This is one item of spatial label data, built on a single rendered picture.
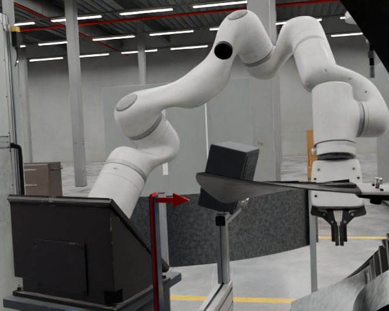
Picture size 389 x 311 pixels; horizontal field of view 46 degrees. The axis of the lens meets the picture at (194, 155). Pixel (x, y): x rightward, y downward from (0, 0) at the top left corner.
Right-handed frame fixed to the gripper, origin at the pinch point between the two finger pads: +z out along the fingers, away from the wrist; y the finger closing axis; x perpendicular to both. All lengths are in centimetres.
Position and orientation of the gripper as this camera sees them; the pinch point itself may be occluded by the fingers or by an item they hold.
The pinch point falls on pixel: (339, 235)
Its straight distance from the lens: 95.7
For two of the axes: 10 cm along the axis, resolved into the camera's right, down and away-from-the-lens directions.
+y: 9.6, -0.4, -2.8
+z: -0.3, 9.7, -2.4
